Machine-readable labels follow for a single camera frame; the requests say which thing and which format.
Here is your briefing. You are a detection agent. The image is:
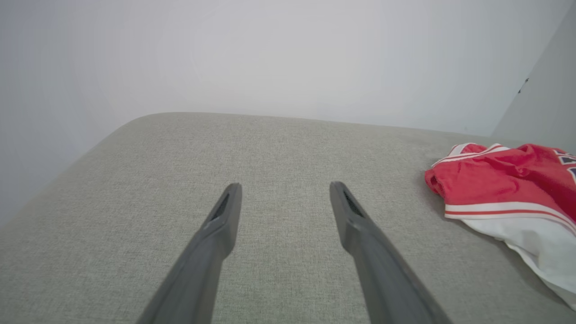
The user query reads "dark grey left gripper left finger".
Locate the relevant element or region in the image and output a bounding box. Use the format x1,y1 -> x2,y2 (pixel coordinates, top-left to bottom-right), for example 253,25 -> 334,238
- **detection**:
136,182 -> 243,324

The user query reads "red white basketball jersey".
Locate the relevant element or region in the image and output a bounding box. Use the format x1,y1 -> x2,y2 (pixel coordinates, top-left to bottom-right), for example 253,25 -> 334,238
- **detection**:
424,143 -> 576,311

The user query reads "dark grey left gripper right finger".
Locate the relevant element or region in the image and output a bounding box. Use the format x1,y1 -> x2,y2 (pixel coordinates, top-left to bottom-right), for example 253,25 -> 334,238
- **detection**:
329,181 -> 452,324

